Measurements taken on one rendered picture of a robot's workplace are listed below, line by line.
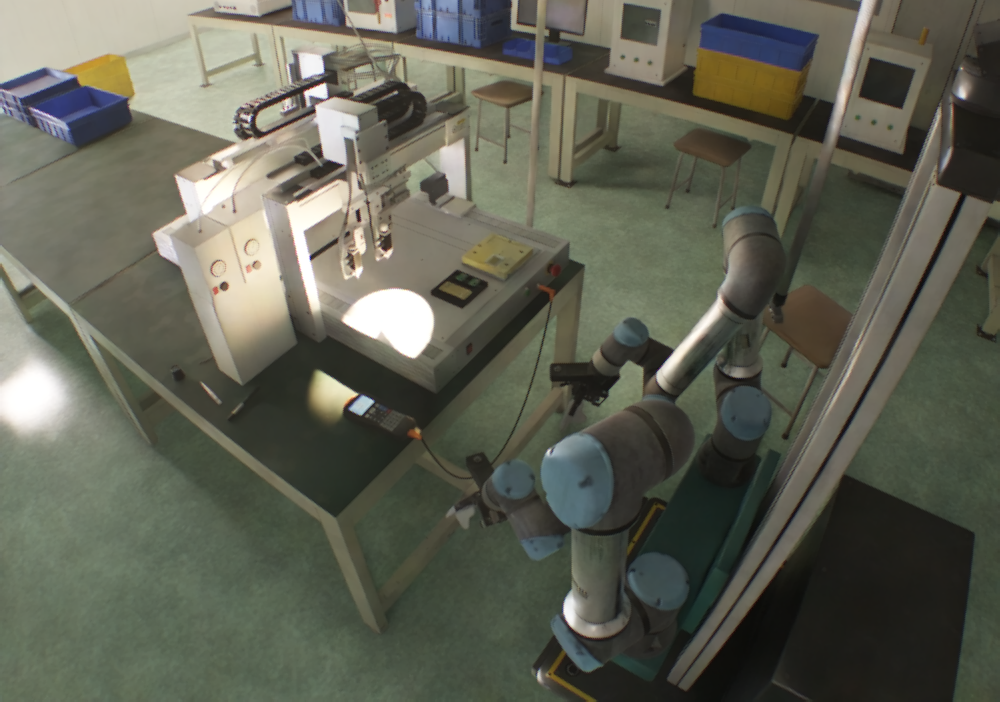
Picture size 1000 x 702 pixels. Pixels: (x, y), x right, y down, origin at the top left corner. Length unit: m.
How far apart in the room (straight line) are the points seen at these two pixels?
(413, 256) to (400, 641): 1.24
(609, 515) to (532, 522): 0.37
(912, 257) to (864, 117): 3.01
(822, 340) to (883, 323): 1.77
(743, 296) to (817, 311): 1.47
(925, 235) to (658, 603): 0.76
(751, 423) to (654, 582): 0.48
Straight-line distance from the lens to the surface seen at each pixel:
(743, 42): 3.72
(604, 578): 0.98
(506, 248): 1.96
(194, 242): 1.59
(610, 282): 3.36
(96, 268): 2.65
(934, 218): 0.73
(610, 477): 0.79
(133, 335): 2.20
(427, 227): 2.15
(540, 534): 1.18
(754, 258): 1.24
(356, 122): 1.61
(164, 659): 2.35
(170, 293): 2.32
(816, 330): 2.60
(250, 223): 1.65
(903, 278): 0.76
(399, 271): 1.95
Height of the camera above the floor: 1.99
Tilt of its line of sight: 41 degrees down
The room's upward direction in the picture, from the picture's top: straight up
